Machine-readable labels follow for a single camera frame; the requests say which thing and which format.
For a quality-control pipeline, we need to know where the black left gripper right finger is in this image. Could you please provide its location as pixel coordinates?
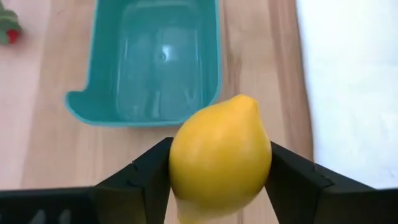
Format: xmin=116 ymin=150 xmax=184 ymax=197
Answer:
xmin=264 ymin=141 xmax=398 ymax=224

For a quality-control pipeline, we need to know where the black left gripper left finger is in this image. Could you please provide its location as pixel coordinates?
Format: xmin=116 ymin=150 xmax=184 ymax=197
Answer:
xmin=0 ymin=136 xmax=174 ymax=224

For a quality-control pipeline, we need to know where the yellow toy lemon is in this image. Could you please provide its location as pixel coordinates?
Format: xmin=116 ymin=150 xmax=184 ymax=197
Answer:
xmin=169 ymin=94 xmax=273 ymax=224

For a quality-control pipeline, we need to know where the teal plastic bin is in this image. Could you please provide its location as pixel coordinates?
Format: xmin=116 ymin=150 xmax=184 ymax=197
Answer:
xmin=64 ymin=0 xmax=222 ymax=128

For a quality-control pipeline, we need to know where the red toy strawberry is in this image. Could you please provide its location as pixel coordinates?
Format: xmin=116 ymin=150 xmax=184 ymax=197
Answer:
xmin=0 ymin=1 xmax=23 ymax=46

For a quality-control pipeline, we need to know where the white folded cloth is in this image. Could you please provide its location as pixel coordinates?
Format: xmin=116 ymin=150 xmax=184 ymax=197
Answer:
xmin=295 ymin=0 xmax=398 ymax=190

